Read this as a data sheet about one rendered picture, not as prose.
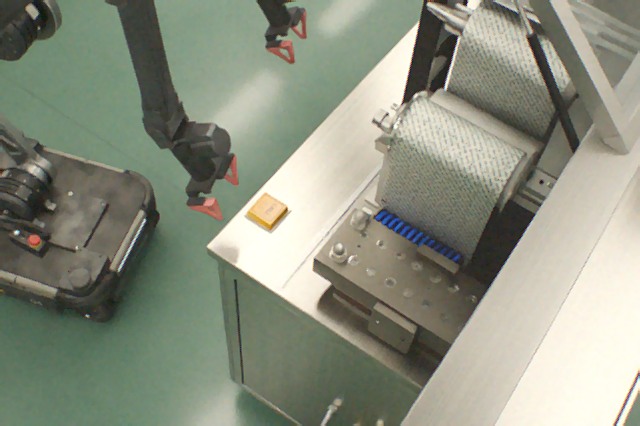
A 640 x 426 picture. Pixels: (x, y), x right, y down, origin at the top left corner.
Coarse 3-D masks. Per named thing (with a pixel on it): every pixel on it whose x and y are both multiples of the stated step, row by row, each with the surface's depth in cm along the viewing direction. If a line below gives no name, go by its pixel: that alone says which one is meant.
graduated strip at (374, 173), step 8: (376, 168) 189; (368, 176) 188; (376, 176) 188; (360, 184) 186; (368, 184) 186; (360, 192) 185; (352, 200) 183; (344, 208) 182; (336, 216) 180; (328, 224) 179; (336, 224) 179; (320, 232) 178; (328, 232) 178; (320, 240) 176; (312, 248) 175; (304, 256) 174; (296, 264) 172; (304, 264) 173; (288, 272) 171; (296, 272) 171; (280, 280) 170; (288, 280) 170; (280, 288) 169
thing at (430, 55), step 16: (432, 0) 161; (448, 0) 163; (464, 0) 174; (432, 16) 164; (416, 32) 171; (432, 32) 168; (448, 32) 177; (416, 48) 174; (432, 48) 171; (448, 48) 188; (416, 64) 178; (432, 64) 188; (448, 64) 192; (416, 80) 182; (432, 80) 199
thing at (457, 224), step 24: (408, 168) 151; (384, 192) 162; (408, 192) 157; (432, 192) 152; (408, 216) 163; (432, 216) 158; (456, 216) 153; (480, 216) 148; (432, 240) 164; (456, 240) 159
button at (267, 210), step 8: (264, 200) 179; (272, 200) 179; (256, 208) 177; (264, 208) 177; (272, 208) 178; (280, 208) 178; (248, 216) 179; (256, 216) 176; (264, 216) 176; (272, 216) 176; (280, 216) 178; (264, 224) 177; (272, 224) 176
